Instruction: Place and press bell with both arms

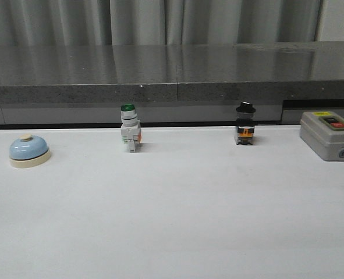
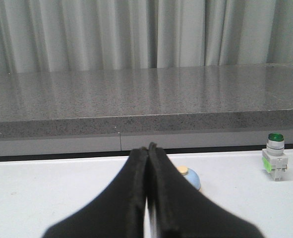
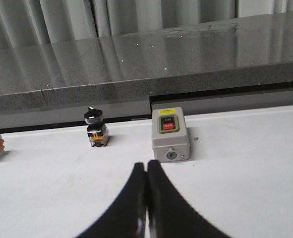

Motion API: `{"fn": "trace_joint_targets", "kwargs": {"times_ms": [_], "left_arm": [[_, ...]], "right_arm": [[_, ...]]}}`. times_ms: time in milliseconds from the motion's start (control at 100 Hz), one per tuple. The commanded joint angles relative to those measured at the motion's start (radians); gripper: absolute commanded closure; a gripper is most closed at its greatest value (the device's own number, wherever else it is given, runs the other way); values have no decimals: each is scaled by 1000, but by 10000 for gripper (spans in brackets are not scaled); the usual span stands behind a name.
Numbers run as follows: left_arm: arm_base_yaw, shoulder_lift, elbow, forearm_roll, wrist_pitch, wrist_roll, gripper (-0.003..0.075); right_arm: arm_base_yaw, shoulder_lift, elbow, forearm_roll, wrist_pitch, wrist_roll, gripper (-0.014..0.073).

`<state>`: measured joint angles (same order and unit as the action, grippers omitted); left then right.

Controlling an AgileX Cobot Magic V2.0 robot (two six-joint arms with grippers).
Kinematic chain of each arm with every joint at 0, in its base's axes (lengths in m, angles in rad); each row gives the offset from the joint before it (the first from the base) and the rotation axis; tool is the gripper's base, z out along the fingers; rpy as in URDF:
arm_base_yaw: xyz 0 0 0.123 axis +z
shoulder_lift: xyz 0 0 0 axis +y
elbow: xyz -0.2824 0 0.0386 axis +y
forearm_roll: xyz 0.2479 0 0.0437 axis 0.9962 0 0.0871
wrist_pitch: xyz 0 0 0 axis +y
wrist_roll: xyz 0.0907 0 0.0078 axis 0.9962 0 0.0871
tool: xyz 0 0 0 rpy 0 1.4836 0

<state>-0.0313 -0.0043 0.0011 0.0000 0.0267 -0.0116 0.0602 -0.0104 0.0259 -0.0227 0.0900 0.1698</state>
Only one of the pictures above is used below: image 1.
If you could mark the blue call bell cream base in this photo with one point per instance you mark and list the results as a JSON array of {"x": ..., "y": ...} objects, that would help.
[{"x": 28, "y": 151}]

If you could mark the grey stone counter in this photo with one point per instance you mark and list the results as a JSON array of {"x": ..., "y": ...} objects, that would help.
[{"x": 170, "y": 85}]

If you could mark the grey curtain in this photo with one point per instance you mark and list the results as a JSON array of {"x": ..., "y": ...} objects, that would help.
[{"x": 33, "y": 23}]

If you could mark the green pushbutton switch white body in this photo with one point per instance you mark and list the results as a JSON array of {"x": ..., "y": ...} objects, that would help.
[{"x": 131, "y": 126}]

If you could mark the black rotary selector switch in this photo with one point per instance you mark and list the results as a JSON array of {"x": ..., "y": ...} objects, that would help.
[{"x": 244, "y": 130}]

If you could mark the grey push button switch box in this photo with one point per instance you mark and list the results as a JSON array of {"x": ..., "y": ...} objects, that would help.
[{"x": 323, "y": 132}]

